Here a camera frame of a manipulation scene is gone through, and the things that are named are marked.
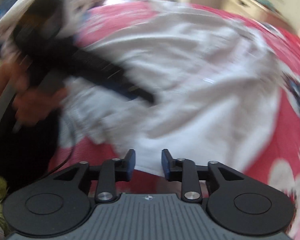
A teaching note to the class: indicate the cream bedside nightstand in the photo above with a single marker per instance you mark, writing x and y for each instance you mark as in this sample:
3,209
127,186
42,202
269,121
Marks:
254,10

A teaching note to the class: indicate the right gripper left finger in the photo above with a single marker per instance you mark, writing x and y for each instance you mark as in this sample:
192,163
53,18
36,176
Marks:
109,173

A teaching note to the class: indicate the white button shirt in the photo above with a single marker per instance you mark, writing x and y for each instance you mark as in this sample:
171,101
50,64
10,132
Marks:
216,84

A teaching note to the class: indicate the left hand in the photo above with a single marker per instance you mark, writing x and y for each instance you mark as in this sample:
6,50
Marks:
31,105

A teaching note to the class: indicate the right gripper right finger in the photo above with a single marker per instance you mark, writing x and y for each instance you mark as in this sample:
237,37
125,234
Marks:
185,172

